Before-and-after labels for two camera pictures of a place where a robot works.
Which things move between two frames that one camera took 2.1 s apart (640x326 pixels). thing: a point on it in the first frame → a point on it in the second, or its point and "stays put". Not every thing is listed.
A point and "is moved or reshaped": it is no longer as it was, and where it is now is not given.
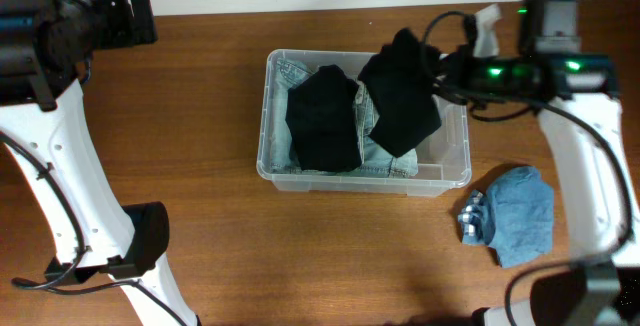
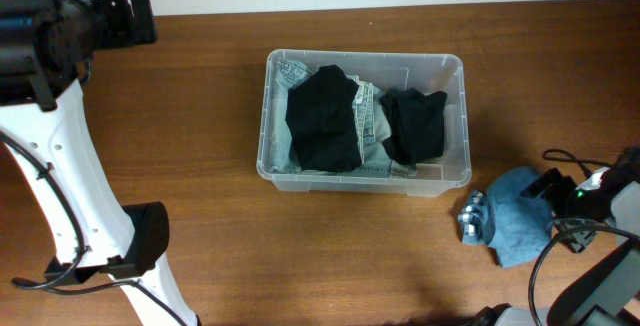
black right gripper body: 486,76 → 569,202
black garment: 322,118 stays put
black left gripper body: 111,24 stays put
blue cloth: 514,215 stays put
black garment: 401,81 is moved or reshaped
